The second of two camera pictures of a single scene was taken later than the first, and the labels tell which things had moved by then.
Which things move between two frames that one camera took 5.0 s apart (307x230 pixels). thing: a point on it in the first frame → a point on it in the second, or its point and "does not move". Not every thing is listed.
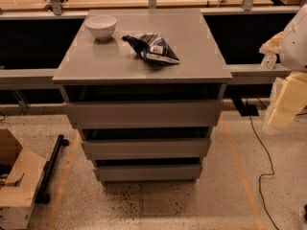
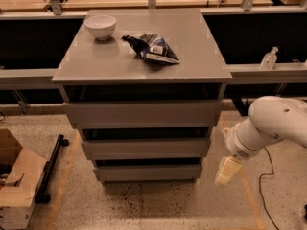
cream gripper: [295, 45] → [237, 146]
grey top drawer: [144, 114] does not move
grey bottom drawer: [151, 172] does not move
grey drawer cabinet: [141, 121] does not move
